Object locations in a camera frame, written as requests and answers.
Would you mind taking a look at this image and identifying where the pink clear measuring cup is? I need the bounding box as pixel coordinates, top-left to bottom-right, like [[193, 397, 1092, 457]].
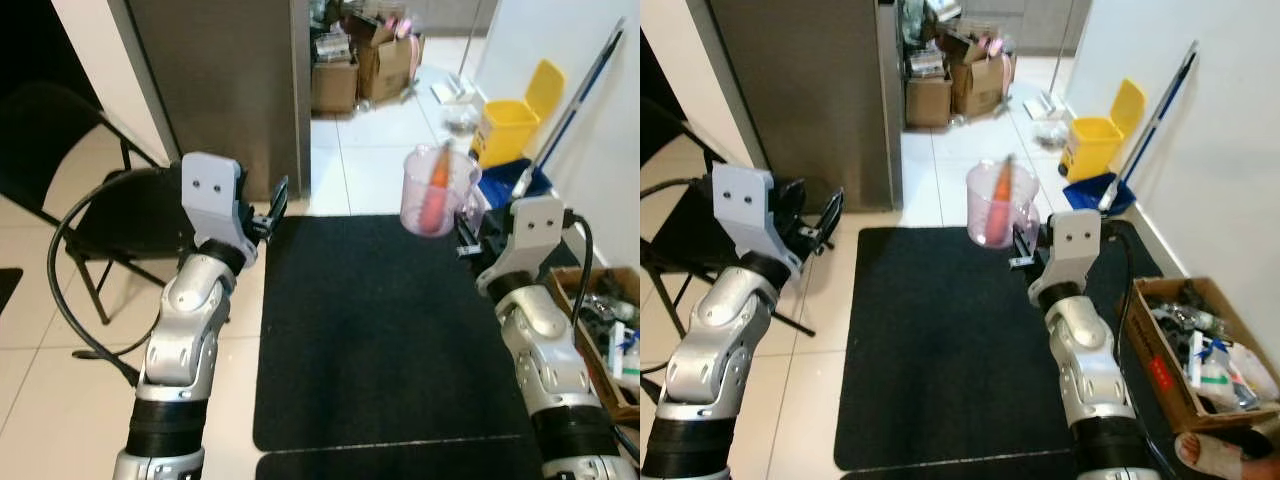
[[964, 156, 1043, 250], [399, 142, 485, 238]]

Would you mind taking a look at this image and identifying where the orange carrot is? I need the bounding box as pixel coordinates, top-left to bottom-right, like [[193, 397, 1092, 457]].
[[984, 155, 1017, 247], [420, 143, 453, 234]]

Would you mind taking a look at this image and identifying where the grey steel fridge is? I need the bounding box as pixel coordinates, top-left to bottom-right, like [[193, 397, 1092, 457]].
[[690, 0, 907, 214], [108, 0, 314, 201]]

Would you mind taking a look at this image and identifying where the blue dustpan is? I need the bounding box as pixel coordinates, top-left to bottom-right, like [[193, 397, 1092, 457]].
[[477, 160, 553, 212], [1061, 172, 1138, 217]]

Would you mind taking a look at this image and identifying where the cardboard box of rubbish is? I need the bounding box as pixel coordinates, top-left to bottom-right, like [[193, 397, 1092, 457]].
[[1117, 276, 1280, 434], [547, 264, 641, 428]]

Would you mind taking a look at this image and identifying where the yellow cartoon bin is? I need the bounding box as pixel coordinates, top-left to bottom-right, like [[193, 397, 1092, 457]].
[[471, 58, 568, 170], [1059, 78, 1149, 184]]

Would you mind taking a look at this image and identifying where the clear bag of rubbish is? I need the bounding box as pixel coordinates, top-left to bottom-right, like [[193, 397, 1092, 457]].
[[1034, 115, 1073, 153], [443, 100, 483, 138]]

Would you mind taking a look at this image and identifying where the black floor mat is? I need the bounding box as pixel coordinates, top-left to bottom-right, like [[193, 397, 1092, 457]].
[[833, 225, 1171, 473], [838, 450, 1091, 480], [254, 436, 549, 480], [252, 212, 601, 453]]

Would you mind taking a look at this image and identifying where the small cardboard box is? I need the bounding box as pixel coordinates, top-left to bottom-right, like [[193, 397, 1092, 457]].
[[311, 58, 360, 116], [904, 75, 957, 130]]

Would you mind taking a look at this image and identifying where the black folding chair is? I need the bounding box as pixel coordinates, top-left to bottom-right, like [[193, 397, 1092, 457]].
[[0, 80, 201, 327], [640, 95, 816, 341]]

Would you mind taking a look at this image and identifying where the blue broom pole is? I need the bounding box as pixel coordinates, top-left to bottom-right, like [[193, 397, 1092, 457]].
[[513, 22, 628, 198], [1098, 38, 1201, 213]]

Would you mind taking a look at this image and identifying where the person's bare foot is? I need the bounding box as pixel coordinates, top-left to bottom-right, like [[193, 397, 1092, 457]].
[[1174, 425, 1280, 473]]

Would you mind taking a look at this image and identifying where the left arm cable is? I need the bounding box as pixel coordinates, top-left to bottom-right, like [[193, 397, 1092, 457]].
[[640, 175, 717, 386], [45, 168, 191, 389]]

